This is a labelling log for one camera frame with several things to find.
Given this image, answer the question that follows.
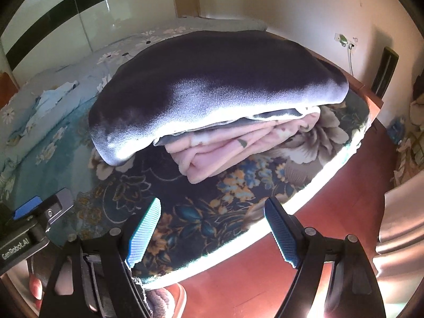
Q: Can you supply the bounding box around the navy and white kids jacket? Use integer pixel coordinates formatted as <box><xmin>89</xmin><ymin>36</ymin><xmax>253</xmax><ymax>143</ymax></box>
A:
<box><xmin>89</xmin><ymin>30</ymin><xmax>349</xmax><ymax>166</ymax></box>

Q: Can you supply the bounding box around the silver curtain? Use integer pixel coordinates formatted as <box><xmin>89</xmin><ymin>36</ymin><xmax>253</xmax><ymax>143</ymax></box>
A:
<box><xmin>373</xmin><ymin>171</ymin><xmax>424</xmax><ymax>305</ymax></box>

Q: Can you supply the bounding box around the purple slipper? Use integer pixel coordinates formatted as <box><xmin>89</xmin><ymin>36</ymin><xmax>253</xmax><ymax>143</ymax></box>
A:
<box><xmin>144</xmin><ymin>284</ymin><xmax>188</xmax><ymax>318</ymax></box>

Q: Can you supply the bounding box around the teal floral bed blanket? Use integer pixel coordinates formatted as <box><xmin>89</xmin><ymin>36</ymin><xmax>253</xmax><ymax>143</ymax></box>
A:
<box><xmin>1</xmin><ymin>91</ymin><xmax>370</xmax><ymax>288</ymax></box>

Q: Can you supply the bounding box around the light blue small garment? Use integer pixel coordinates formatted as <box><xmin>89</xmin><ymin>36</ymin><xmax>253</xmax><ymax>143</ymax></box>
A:
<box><xmin>21</xmin><ymin>81</ymin><xmax>79</xmax><ymax>136</ymax></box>

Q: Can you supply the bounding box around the pink folded blanket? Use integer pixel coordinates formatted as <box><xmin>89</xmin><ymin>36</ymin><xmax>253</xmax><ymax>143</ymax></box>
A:
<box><xmin>165</xmin><ymin>106</ymin><xmax>321</xmax><ymax>184</ymax></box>

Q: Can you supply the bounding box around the light blue floral quilt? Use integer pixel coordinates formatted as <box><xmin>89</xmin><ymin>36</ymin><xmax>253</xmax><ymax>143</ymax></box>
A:
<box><xmin>1</xmin><ymin>16</ymin><xmax>267</xmax><ymax>202</ymax></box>

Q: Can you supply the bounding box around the black tall speaker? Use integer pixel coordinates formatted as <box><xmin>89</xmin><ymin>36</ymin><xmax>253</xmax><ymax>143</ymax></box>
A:
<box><xmin>371</xmin><ymin>47</ymin><xmax>399</xmax><ymax>98</ymax></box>

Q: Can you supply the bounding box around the white wall power socket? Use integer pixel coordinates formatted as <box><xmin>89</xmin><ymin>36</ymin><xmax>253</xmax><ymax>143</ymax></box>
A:
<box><xmin>334</xmin><ymin>33</ymin><xmax>356</xmax><ymax>50</ymax></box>

